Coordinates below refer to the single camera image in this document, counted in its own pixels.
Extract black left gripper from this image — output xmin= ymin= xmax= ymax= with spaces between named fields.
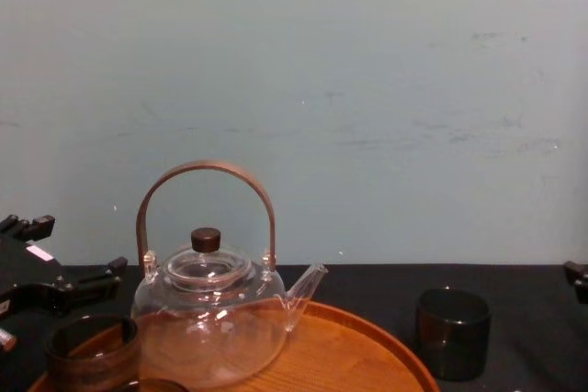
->
xmin=0 ymin=214 xmax=130 ymax=319

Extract round wooden tray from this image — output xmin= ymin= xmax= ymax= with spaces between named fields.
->
xmin=26 ymin=297 xmax=442 ymax=392

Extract black table cloth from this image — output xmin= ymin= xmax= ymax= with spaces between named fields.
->
xmin=0 ymin=263 xmax=588 ymax=392

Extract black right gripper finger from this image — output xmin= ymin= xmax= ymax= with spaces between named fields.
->
xmin=562 ymin=260 xmax=588 ymax=305

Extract glass lid with wooden knob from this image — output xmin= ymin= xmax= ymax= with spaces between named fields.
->
xmin=163 ymin=226 xmax=254 ymax=293

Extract glass teapot with wooden handle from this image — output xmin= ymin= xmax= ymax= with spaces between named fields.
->
xmin=130 ymin=160 xmax=329 ymax=389

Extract dark glass cup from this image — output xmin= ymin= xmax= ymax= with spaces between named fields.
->
xmin=414 ymin=287 xmax=492 ymax=383
xmin=44 ymin=314 xmax=142 ymax=392

